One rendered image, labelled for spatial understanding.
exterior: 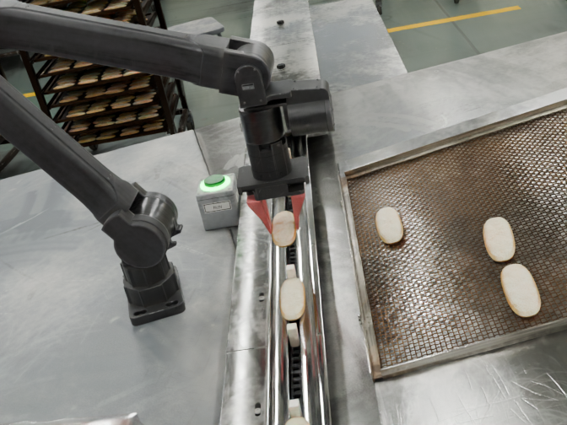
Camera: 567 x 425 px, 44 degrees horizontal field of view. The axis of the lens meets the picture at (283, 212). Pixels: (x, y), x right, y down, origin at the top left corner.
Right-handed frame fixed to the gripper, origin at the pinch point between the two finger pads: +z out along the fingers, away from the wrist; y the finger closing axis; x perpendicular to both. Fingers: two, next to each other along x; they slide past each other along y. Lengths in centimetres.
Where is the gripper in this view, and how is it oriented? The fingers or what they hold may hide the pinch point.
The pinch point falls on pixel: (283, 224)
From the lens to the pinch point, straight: 105.7
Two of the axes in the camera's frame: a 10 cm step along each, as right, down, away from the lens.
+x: -0.1, -5.0, 8.7
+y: 9.8, -1.6, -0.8
